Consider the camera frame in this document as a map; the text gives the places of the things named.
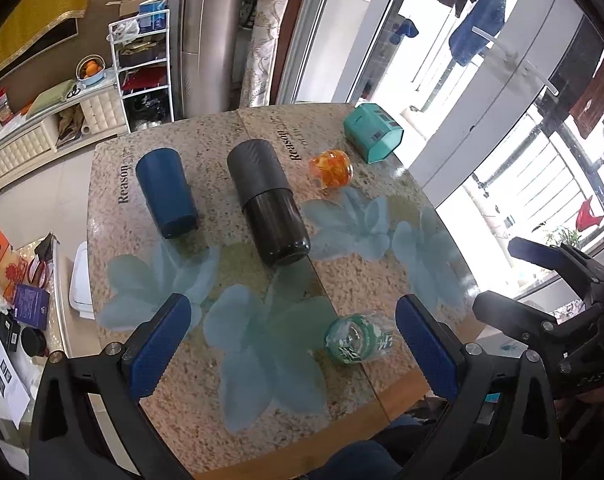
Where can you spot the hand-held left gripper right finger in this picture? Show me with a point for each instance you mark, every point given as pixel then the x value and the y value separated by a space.
pixel 428 350

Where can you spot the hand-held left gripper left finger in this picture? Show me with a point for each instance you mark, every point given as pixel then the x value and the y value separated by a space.
pixel 159 347

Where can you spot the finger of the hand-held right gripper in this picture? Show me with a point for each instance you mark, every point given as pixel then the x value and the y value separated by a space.
pixel 542 256
pixel 512 312

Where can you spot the green label plastic bottle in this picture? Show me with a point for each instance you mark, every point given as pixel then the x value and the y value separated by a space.
pixel 357 338

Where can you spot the dark blue cup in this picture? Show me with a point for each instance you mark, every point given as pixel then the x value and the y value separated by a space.
pixel 166 192

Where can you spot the black ribbed tumbler cup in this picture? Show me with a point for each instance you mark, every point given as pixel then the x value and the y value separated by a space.
pixel 267 205

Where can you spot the orange glass cup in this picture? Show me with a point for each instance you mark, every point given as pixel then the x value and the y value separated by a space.
pixel 332 169

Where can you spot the white tray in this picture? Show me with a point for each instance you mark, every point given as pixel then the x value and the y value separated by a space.
pixel 82 285

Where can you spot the person's leg in jeans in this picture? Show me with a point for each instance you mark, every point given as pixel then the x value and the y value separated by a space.
pixel 372 455

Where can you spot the black round container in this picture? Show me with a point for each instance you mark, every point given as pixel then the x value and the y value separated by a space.
pixel 33 343

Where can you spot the purple box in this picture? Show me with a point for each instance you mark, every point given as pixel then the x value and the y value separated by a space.
pixel 31 306

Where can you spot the small black box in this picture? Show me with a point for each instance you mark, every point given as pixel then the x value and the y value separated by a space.
pixel 8 332

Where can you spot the white paper sheet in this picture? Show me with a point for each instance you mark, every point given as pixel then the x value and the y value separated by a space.
pixel 4 385

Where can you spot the brown hanging cloth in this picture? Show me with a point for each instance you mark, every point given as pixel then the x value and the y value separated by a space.
pixel 599 97

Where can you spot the teal hexagonal box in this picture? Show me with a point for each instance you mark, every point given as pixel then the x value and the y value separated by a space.
pixel 374 132

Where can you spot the white tufted cabinet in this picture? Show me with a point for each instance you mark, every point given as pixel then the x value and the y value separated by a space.
pixel 42 145

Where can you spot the small blue hanging garment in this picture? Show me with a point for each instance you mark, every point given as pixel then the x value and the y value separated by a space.
pixel 404 30

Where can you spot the green cushion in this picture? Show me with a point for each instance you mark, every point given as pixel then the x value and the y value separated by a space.
pixel 52 99

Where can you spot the white metal shelf rack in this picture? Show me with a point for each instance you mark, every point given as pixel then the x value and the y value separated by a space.
pixel 142 70

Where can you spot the fruit basket with oranges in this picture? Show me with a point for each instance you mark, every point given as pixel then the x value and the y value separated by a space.
pixel 91 71

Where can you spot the red snack bag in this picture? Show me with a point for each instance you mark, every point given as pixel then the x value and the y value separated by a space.
pixel 1 106

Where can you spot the silver refrigerator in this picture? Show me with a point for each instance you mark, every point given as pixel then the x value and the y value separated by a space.
pixel 207 35

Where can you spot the white plastic bag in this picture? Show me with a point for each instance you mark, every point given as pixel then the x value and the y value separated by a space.
pixel 124 29

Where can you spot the patterned curtain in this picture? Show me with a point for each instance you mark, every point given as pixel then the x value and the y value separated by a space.
pixel 269 35

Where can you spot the cardboard box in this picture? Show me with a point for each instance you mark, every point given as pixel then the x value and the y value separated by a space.
pixel 132 0

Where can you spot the yellow cloth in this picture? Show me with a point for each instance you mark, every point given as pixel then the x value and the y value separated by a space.
pixel 29 15

